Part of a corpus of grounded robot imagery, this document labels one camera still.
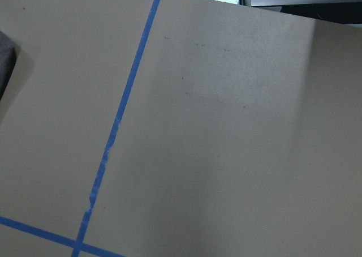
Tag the black box with label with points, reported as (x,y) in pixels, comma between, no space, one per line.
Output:
(347,12)

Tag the dark brown t-shirt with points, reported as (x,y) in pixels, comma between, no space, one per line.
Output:
(7,61)

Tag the brown paper table cover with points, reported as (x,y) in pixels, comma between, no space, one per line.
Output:
(179,128)

